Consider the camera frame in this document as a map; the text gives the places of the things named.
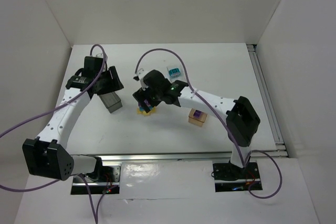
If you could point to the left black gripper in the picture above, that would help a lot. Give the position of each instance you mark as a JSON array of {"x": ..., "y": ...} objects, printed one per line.
[{"x": 113, "y": 83}]

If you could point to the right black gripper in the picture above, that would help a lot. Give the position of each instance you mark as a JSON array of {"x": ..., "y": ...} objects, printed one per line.
[{"x": 143, "y": 99}]

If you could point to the purple curved lego piece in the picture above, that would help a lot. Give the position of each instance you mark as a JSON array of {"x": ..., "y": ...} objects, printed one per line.
[{"x": 197, "y": 114}]

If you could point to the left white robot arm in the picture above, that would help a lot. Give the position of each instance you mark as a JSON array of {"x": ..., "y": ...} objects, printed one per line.
[{"x": 46, "y": 154}]

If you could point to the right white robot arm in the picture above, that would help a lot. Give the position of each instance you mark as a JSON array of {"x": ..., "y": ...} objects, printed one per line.
[{"x": 238, "y": 116}]

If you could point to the yellow lego pieces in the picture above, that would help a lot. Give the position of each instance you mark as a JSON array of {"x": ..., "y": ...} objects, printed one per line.
[{"x": 146, "y": 113}]

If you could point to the grey translucent container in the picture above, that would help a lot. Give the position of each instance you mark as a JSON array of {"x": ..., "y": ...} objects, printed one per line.
[{"x": 111, "y": 101}]

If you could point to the clear plastic container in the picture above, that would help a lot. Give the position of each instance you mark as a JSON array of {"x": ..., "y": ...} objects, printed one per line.
[{"x": 180, "y": 78}]

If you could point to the amber translucent container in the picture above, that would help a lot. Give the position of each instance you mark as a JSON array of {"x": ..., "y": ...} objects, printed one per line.
[{"x": 197, "y": 121}]

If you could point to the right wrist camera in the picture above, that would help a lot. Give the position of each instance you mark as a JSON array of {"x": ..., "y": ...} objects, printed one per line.
[{"x": 139, "y": 76}]

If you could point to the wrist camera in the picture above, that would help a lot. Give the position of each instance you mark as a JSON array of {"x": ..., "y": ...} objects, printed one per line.
[
  {"x": 139, "y": 76},
  {"x": 99, "y": 60}
]

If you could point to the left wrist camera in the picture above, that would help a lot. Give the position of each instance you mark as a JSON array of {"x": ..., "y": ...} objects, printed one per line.
[{"x": 99, "y": 60}]

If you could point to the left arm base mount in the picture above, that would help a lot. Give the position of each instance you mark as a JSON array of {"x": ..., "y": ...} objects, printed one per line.
[{"x": 108, "y": 182}]

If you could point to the aluminium rail front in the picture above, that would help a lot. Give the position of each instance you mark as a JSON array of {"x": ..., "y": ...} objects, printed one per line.
[{"x": 160, "y": 156}]

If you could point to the aluminium rail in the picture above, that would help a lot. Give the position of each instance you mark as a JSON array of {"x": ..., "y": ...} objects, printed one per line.
[
  {"x": 281, "y": 150},
  {"x": 160, "y": 156}
]

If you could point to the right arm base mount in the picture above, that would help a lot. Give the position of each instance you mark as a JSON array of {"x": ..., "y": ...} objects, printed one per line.
[{"x": 229, "y": 178}]

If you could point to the aluminium rail right side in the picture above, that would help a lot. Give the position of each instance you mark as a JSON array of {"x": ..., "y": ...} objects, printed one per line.
[{"x": 281, "y": 150}]

